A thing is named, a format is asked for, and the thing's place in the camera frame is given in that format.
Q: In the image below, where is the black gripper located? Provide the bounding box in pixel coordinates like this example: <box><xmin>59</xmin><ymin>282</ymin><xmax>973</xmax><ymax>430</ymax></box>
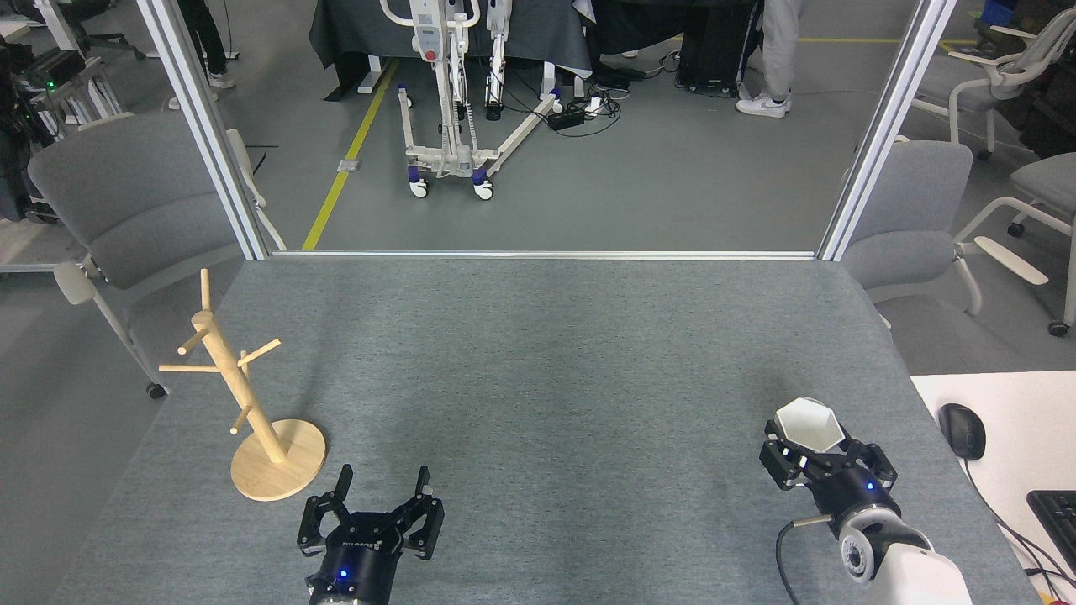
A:
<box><xmin>297</xmin><ymin>465</ymin><xmax>445</xmax><ymax>605</ymax></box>
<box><xmin>759</xmin><ymin>420</ymin><xmax>902</xmax><ymax>539</ymax></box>

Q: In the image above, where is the white hexagonal cup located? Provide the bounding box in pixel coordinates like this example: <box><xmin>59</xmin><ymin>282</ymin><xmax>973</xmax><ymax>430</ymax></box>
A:
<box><xmin>774</xmin><ymin>397</ymin><xmax>845</xmax><ymax>455</ymax></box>

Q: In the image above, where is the wooden cup rack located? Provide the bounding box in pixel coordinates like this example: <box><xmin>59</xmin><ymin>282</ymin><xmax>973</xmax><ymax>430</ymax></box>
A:
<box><xmin>159</xmin><ymin>269</ymin><xmax>327</xmax><ymax>502</ymax></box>

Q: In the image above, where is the equipment rack with green light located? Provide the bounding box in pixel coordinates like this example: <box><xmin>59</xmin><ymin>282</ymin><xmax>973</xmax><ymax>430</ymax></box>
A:
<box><xmin>0</xmin><ymin>46</ymin><xmax>127</xmax><ymax>152</ymax></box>

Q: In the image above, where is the black computer mouse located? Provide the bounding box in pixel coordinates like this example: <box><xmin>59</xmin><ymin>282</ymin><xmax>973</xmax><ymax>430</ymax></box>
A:
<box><xmin>938</xmin><ymin>403</ymin><xmax>987</xmax><ymax>460</ymax></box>

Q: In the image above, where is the white desk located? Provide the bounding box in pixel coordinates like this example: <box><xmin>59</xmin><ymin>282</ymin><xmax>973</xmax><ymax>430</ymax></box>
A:
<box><xmin>910</xmin><ymin>371</ymin><xmax>1076</xmax><ymax>605</ymax></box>

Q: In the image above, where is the black keyboard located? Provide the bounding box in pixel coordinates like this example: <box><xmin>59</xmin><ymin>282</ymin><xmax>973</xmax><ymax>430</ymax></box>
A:
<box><xmin>1026</xmin><ymin>490</ymin><xmax>1076</xmax><ymax>576</ymax></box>

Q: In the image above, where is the grey chair with beige armrests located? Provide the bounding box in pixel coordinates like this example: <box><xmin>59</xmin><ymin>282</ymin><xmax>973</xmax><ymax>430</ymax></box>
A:
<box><xmin>841</xmin><ymin>134</ymin><xmax>1050</xmax><ymax>329</ymax></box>
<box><xmin>27</xmin><ymin>111</ymin><xmax>287</xmax><ymax>400</ymax></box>

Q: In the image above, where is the white stand on wheels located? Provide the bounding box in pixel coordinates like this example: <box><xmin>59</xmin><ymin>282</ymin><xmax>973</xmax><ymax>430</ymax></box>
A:
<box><xmin>378</xmin><ymin>0</ymin><xmax>564</xmax><ymax>201</ymax></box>

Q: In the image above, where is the white mesh office chair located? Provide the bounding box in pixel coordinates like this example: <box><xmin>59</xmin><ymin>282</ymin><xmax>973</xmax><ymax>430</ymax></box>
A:
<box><xmin>912</xmin><ymin>7</ymin><xmax>1076</xmax><ymax>160</ymax></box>

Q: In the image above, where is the black equipment case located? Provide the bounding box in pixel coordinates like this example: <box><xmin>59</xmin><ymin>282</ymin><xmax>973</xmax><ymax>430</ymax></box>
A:
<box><xmin>675</xmin><ymin>0</ymin><xmax>757</xmax><ymax>97</ymax></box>

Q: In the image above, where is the dark grey table cloth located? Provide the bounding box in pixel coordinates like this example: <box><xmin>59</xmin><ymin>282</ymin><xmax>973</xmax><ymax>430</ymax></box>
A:
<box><xmin>309</xmin><ymin>0</ymin><xmax>591</xmax><ymax>102</ymax></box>

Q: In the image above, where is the person in dark trousers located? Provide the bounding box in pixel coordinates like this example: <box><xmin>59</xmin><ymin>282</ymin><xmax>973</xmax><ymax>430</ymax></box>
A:
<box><xmin>168</xmin><ymin>0</ymin><xmax>238</xmax><ymax>110</ymax></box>

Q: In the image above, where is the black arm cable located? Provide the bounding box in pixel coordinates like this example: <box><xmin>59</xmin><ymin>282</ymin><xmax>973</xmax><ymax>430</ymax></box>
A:
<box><xmin>774</xmin><ymin>514</ymin><xmax>841</xmax><ymax>605</ymax></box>

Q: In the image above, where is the black mouse cable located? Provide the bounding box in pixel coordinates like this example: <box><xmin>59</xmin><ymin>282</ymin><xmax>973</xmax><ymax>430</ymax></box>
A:
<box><xmin>963</xmin><ymin>458</ymin><xmax>1076</xmax><ymax>581</ymax></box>

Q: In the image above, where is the silver table edge rail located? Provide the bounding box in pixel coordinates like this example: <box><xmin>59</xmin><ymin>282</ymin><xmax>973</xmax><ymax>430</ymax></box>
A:
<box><xmin>267</xmin><ymin>250</ymin><xmax>818</xmax><ymax>261</ymax></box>

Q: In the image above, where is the silver aluminium post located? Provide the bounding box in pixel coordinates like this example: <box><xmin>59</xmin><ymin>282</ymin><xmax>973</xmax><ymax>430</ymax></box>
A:
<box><xmin>817</xmin><ymin>0</ymin><xmax>959</xmax><ymax>261</ymax></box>
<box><xmin>134</xmin><ymin>0</ymin><xmax>270</xmax><ymax>261</ymax></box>

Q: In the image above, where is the grey chair with white frame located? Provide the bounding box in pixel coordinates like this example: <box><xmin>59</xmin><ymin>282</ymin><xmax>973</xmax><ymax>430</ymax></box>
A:
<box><xmin>954</xmin><ymin>151</ymin><xmax>1076</xmax><ymax>337</ymax></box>

